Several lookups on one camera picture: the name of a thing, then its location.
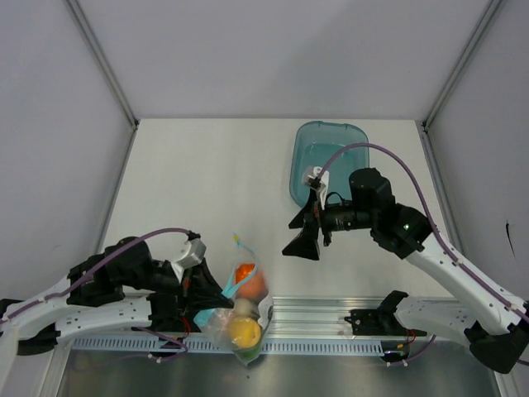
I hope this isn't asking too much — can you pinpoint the left aluminium frame post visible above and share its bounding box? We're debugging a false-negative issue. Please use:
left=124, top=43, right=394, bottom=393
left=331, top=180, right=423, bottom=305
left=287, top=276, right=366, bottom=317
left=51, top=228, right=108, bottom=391
left=63, top=0, right=139, bottom=130

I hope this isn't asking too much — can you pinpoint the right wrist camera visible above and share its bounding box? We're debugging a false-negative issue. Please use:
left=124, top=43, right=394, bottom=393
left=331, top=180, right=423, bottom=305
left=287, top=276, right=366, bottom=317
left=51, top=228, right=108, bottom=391
left=301, top=166, right=330, bottom=209

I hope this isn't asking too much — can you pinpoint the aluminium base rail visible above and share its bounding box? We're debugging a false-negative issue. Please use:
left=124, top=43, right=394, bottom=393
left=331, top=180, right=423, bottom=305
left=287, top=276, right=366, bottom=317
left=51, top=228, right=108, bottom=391
left=53, top=291, right=508, bottom=342

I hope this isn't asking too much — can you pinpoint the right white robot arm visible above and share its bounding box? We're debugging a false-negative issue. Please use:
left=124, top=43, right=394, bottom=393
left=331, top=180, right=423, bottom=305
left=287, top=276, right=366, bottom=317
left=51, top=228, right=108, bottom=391
left=282, top=167, right=528, bottom=374

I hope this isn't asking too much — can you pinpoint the aluminium frame post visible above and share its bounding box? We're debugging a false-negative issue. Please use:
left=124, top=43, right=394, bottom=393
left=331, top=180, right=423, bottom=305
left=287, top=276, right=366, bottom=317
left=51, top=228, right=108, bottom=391
left=63, top=0, right=139, bottom=130
left=422, top=0, right=508, bottom=133

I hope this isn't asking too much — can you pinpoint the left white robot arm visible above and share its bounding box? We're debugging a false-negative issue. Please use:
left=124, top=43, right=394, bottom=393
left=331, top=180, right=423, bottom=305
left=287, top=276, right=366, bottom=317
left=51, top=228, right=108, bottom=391
left=1, top=233, right=233, bottom=356

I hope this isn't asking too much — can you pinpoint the green bell pepper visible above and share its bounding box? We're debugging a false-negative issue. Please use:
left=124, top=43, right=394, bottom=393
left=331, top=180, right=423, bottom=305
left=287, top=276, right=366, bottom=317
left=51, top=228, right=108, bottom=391
left=233, top=345, right=261, bottom=363

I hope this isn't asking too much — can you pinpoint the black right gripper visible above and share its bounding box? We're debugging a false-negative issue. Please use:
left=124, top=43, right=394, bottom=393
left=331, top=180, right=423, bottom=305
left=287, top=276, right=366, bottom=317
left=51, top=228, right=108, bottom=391
left=283, top=188, right=376, bottom=261

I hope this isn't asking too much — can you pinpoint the clear zip top bag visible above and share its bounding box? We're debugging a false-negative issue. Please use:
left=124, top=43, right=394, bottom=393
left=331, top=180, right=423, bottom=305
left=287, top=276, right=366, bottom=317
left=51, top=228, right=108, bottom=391
left=193, top=235, right=274, bottom=366

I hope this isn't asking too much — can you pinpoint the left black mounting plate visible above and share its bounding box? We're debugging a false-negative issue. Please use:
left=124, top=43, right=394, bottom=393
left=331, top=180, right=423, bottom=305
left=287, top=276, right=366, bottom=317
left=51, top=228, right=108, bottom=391
left=178, top=308, right=207, bottom=332

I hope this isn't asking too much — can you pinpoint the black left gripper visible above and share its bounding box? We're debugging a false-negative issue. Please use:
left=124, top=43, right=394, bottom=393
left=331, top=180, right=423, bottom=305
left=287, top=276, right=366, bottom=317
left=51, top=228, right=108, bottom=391
left=124, top=256, right=236, bottom=315

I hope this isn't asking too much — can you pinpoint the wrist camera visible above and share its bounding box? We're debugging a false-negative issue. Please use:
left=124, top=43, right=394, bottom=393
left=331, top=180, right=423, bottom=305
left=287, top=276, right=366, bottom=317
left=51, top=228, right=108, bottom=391
left=301, top=166, right=330, bottom=209
left=169, top=232, right=207, bottom=282

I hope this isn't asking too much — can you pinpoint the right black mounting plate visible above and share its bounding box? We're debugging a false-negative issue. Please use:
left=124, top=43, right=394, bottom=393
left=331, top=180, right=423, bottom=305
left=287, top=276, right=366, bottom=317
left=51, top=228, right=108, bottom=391
left=344, top=309, right=427, bottom=337

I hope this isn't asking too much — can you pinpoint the right aluminium frame post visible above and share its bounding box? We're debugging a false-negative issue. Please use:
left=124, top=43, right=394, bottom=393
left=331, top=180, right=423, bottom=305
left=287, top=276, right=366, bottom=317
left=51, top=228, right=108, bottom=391
left=422, top=0, right=508, bottom=133

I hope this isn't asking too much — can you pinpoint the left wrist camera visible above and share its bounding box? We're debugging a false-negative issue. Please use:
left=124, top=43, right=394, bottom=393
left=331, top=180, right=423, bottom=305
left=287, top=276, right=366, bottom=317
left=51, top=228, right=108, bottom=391
left=169, top=232, right=207, bottom=282

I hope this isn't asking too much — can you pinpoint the white egg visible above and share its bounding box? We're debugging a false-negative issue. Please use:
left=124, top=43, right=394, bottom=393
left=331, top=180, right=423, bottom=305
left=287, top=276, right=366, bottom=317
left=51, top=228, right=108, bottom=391
left=233, top=298, right=255, bottom=317

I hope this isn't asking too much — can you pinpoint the orange tomato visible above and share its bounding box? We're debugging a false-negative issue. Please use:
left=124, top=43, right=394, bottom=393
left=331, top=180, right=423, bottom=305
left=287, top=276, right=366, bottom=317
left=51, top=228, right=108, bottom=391
left=235, top=263, right=268, bottom=300

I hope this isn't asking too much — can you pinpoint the white slotted cable duct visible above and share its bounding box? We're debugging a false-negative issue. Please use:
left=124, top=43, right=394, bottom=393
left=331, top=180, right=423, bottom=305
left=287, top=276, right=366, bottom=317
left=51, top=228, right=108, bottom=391
left=73, top=334, right=384, bottom=356

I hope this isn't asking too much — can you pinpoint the yellow lemon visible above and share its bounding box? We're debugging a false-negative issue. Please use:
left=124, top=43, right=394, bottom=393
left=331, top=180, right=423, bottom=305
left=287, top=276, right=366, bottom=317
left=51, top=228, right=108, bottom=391
left=228, top=317, right=262, bottom=349

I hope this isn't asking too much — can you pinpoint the teal plastic tub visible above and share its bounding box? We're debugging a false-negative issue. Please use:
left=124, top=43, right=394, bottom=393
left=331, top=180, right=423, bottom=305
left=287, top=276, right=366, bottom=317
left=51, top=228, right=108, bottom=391
left=289, top=121, right=369, bottom=208

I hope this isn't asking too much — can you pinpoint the black mounting plate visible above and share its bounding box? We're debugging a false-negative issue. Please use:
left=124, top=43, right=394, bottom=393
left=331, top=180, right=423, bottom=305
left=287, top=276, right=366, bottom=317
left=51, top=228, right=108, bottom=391
left=344, top=309, right=427, bottom=337
left=178, top=308, right=207, bottom=332

